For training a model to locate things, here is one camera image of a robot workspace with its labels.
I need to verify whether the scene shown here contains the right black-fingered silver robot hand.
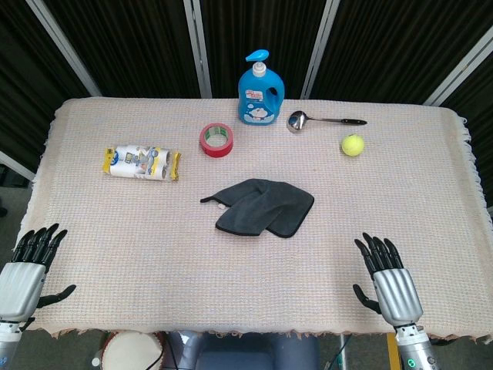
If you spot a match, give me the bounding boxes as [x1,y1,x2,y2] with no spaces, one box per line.
[352,231,424,328]

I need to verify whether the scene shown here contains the left black-fingered silver robot hand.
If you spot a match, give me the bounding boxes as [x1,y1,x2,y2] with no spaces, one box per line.
[0,222,77,323]

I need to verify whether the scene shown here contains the dark grey cloth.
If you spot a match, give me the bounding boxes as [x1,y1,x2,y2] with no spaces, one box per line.
[200,178,315,239]

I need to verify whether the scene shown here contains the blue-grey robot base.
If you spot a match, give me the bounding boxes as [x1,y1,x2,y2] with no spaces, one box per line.
[165,331,320,370]

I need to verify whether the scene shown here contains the grey metal table leg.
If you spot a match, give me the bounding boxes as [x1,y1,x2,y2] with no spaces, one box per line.
[338,334,349,370]

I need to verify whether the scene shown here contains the white round stool red rim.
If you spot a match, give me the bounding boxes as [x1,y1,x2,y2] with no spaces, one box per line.
[100,331,165,370]

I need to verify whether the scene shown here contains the beige woven tablecloth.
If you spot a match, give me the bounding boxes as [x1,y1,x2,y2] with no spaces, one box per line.
[17,96,493,344]

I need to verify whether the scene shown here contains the yellow-green tennis ball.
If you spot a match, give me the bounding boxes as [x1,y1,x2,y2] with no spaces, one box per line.
[340,133,365,157]

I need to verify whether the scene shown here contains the white rolls pack yellow ends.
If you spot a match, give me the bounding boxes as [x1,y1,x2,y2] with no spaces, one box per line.
[102,144,183,183]

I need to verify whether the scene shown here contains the red tape roll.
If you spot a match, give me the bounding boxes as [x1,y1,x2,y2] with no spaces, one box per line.
[199,123,234,159]

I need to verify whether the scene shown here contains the blue pump detergent bottle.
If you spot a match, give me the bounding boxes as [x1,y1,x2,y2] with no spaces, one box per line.
[237,49,286,126]

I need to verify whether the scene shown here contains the grey partition frame post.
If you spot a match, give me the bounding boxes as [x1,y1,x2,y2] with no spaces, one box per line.
[423,26,493,107]
[25,0,103,97]
[183,0,213,99]
[300,0,342,100]
[0,150,36,182]

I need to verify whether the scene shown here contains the black cable under table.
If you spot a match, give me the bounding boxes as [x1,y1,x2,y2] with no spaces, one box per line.
[152,333,176,370]

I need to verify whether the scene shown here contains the steel ladle black handle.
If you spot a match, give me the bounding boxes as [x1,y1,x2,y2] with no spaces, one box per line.
[286,110,368,134]

